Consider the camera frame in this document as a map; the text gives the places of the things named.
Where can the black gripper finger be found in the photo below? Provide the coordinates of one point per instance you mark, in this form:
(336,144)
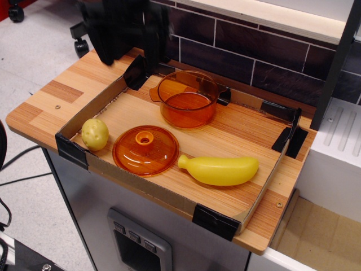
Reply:
(103,21)
(155,35)

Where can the orange transparent pot lid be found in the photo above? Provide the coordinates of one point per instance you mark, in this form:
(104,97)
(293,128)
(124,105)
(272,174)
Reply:
(146,150)

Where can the orange transparent pot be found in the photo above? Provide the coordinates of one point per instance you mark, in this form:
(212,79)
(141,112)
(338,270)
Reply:
(188,99)

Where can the black chair base with casters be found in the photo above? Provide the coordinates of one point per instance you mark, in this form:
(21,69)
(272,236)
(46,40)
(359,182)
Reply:
(16,15)

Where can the cardboard fence with black tape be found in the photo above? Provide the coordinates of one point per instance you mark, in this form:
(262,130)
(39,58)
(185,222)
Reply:
(236,130)

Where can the pale yellow toy potato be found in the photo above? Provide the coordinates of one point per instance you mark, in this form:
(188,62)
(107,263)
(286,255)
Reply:
(94,134)

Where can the yellow toy banana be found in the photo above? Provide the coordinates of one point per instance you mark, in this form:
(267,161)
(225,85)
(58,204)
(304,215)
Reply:
(220,171)

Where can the light wooden shelf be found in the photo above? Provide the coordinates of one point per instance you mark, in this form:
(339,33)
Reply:
(277,17)

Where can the grey toy kitchen cabinet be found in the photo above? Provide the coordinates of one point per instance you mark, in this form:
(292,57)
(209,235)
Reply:
(89,196)

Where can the silver oven control panel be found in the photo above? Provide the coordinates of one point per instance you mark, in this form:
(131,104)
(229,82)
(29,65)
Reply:
(139,248)

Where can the white toy sink unit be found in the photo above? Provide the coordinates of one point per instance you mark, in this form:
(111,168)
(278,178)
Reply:
(320,229)

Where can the black upright post right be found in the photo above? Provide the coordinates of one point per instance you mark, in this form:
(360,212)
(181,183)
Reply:
(343,48)

